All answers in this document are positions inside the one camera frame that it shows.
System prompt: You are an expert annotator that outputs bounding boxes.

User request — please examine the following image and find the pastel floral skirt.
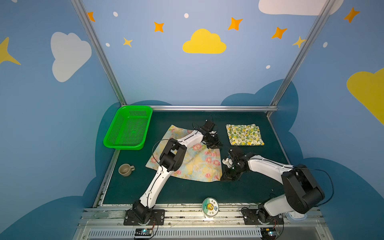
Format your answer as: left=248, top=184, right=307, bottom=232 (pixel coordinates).
left=146, top=125, right=223, bottom=183

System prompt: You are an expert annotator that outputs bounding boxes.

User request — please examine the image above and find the lemon print skirt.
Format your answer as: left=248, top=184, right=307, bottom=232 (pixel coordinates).
left=226, top=124, right=265, bottom=146

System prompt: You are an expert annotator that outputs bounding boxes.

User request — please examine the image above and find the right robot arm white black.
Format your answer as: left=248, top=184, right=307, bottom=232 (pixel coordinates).
left=221, top=149, right=326, bottom=222

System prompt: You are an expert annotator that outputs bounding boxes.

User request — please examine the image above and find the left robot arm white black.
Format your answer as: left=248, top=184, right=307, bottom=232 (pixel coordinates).
left=132, top=120, right=222, bottom=225

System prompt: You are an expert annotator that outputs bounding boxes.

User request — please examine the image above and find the round white green tape dispenser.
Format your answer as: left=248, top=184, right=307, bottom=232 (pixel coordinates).
left=202, top=198, right=219, bottom=219

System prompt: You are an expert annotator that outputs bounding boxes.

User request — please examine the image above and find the white square clock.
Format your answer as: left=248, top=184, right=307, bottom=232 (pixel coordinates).
left=285, top=211, right=307, bottom=222

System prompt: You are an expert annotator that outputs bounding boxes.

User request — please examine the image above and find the right green circuit board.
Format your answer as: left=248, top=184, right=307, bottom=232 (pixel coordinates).
left=261, top=228, right=277, bottom=240

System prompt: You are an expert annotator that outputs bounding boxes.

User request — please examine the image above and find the green circuit board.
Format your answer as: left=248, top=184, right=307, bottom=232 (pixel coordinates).
left=134, top=228, right=153, bottom=240
left=261, top=228, right=277, bottom=240

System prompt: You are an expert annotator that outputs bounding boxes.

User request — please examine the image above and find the green plastic basket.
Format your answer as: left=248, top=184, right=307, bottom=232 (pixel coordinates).
left=103, top=106, right=153, bottom=151

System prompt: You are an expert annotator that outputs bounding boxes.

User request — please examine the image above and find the grey ceramic mug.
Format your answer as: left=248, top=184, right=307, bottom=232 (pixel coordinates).
left=118, top=164, right=135, bottom=177

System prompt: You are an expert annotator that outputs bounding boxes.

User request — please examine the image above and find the left green circuit board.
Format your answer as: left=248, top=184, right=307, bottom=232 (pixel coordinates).
left=134, top=228, right=153, bottom=240

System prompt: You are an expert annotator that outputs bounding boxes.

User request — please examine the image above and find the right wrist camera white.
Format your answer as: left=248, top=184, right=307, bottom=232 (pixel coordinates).
left=222, top=158, right=234, bottom=168

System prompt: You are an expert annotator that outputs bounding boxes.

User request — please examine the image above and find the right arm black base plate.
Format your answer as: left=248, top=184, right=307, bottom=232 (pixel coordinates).
left=241, top=208, right=284, bottom=225

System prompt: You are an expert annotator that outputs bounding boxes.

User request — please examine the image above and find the rear aluminium frame bar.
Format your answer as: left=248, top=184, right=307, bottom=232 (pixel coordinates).
left=121, top=104, right=278, bottom=112

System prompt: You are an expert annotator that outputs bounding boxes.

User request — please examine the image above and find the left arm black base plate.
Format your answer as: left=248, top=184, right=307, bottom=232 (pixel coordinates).
left=123, top=209, right=165, bottom=226

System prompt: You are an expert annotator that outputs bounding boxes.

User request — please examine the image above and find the aluminium rail base frame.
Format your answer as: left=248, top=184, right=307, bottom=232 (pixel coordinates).
left=73, top=203, right=333, bottom=240

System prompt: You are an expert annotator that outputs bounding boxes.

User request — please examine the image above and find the right aluminium frame post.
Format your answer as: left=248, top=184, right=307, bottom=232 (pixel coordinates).
left=270, top=0, right=337, bottom=112

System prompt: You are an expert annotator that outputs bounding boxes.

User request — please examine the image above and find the aluminium frame post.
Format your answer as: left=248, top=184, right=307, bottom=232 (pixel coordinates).
left=71, top=0, right=127, bottom=106
left=270, top=0, right=337, bottom=112

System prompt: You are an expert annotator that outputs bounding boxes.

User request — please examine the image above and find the left aluminium frame post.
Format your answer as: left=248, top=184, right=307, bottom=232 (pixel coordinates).
left=71, top=0, right=127, bottom=106

